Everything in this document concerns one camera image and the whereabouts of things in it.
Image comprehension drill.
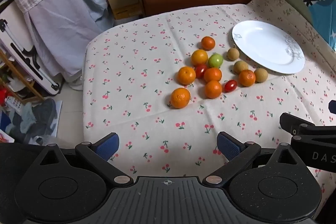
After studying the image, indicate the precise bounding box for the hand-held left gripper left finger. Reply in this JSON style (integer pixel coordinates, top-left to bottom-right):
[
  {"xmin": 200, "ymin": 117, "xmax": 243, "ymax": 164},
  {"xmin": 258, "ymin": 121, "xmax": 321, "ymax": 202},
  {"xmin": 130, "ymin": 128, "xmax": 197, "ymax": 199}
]
[{"xmin": 34, "ymin": 132, "xmax": 134, "ymax": 188}]

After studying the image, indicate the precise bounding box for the dark clothes pile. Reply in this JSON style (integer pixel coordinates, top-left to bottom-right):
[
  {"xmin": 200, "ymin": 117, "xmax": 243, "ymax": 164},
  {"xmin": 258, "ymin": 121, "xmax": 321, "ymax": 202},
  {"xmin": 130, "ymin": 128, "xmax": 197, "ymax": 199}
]
[{"xmin": 5, "ymin": 98, "xmax": 63, "ymax": 141}]

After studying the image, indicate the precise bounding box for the beige floral bedsheet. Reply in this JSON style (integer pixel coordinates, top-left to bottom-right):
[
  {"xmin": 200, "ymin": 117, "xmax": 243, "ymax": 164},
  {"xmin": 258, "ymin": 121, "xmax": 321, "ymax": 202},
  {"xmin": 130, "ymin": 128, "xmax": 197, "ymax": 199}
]
[{"xmin": 245, "ymin": 0, "xmax": 336, "ymax": 56}]

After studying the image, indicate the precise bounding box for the wooden shelf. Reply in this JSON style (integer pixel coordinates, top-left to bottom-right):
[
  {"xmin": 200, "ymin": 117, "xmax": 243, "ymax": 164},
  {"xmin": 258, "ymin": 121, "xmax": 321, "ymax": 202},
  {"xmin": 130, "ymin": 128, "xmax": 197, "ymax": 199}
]
[{"xmin": 0, "ymin": 49, "xmax": 46, "ymax": 104}]

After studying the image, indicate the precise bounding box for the white plate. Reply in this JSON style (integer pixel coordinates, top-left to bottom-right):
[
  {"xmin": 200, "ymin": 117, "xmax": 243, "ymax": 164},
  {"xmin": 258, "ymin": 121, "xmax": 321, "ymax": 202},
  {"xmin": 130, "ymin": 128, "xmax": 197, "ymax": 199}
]
[{"xmin": 232, "ymin": 20, "xmax": 305, "ymax": 75}]

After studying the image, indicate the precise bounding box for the red cherry tomato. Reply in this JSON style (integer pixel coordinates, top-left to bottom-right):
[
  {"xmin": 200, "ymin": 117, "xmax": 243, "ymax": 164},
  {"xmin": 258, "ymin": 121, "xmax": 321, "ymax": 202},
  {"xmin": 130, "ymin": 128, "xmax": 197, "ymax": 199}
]
[
  {"xmin": 224, "ymin": 80, "xmax": 238, "ymax": 93},
  {"xmin": 195, "ymin": 64, "xmax": 209, "ymax": 79}
]

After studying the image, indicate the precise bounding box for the orange mandarin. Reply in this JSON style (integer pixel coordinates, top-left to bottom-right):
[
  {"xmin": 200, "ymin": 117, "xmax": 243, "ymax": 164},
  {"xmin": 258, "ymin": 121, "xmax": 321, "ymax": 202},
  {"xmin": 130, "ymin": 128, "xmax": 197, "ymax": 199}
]
[
  {"xmin": 171, "ymin": 88, "xmax": 191, "ymax": 109},
  {"xmin": 238, "ymin": 69, "xmax": 256, "ymax": 87},
  {"xmin": 201, "ymin": 36, "xmax": 216, "ymax": 50},
  {"xmin": 191, "ymin": 49, "xmax": 209, "ymax": 66},
  {"xmin": 204, "ymin": 67, "xmax": 222, "ymax": 83},
  {"xmin": 204, "ymin": 80, "xmax": 223, "ymax": 99},
  {"xmin": 178, "ymin": 66, "xmax": 196, "ymax": 85}
]

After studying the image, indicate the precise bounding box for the large green tomato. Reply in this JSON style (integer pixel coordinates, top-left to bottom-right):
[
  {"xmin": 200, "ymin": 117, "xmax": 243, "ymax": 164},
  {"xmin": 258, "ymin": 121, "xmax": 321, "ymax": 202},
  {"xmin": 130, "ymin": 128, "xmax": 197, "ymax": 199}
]
[{"xmin": 208, "ymin": 54, "xmax": 224, "ymax": 68}]

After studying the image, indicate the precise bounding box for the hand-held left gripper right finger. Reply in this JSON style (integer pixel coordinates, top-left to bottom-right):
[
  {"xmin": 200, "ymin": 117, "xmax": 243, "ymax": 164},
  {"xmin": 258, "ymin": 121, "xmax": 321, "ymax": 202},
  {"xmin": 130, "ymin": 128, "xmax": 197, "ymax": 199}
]
[{"xmin": 203, "ymin": 132, "xmax": 302, "ymax": 188}]

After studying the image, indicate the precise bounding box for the light blue cloth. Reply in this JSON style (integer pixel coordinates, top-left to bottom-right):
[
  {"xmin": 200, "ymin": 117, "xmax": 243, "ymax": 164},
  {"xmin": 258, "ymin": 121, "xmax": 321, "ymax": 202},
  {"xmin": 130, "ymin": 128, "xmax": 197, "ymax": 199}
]
[{"xmin": 25, "ymin": 0, "xmax": 115, "ymax": 78}]

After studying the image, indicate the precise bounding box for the brown longan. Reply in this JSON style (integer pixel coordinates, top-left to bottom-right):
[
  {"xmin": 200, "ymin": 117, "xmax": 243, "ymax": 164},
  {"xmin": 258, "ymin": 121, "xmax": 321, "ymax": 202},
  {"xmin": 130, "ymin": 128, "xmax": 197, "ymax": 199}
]
[
  {"xmin": 227, "ymin": 45, "xmax": 239, "ymax": 61},
  {"xmin": 254, "ymin": 68, "xmax": 268, "ymax": 83},
  {"xmin": 233, "ymin": 60, "xmax": 249, "ymax": 74}
]

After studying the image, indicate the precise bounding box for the cherry print tablecloth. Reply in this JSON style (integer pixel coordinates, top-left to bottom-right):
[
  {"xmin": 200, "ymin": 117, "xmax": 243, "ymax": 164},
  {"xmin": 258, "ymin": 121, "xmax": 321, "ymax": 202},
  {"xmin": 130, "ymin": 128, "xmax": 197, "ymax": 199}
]
[{"xmin": 83, "ymin": 4, "xmax": 336, "ymax": 188}]

